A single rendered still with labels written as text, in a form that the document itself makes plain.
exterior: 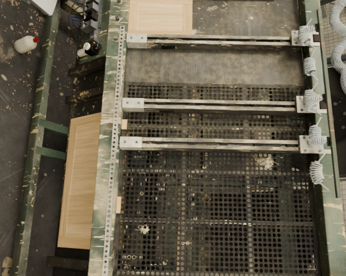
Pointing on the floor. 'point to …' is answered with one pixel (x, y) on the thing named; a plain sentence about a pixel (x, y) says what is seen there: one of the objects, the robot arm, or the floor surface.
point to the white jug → (26, 44)
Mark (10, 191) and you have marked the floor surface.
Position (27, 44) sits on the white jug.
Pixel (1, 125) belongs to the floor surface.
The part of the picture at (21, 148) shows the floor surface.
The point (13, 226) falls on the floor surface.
